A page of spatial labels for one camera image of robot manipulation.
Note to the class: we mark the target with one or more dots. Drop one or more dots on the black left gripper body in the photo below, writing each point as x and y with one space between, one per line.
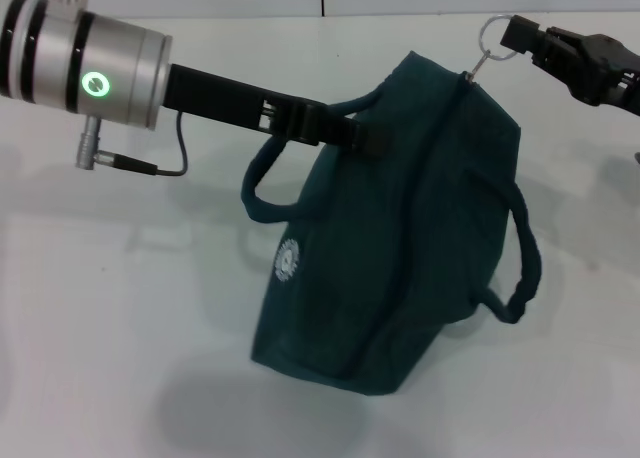
220 95

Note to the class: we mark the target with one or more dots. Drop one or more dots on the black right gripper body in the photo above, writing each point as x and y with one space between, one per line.
610 73

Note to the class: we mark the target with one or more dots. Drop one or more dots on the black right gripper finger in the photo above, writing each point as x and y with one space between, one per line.
555 70
520 35

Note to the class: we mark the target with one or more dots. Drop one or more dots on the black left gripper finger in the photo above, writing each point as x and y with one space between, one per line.
340 130

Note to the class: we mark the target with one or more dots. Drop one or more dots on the dark teal insulated lunch bag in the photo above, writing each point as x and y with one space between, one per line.
400 253

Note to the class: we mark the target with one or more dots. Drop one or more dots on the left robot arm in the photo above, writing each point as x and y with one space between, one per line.
75 63

